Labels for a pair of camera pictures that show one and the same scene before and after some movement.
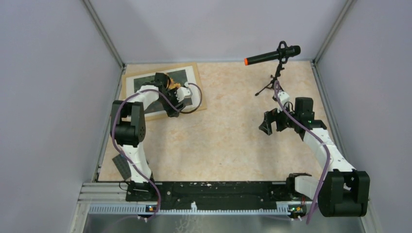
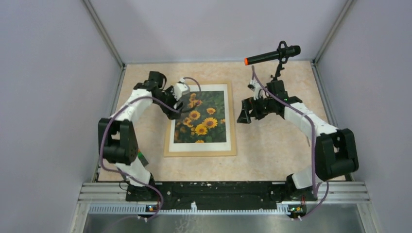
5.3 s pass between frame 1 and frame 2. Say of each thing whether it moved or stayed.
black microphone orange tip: stayed
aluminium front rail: stayed
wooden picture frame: moved
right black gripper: moved
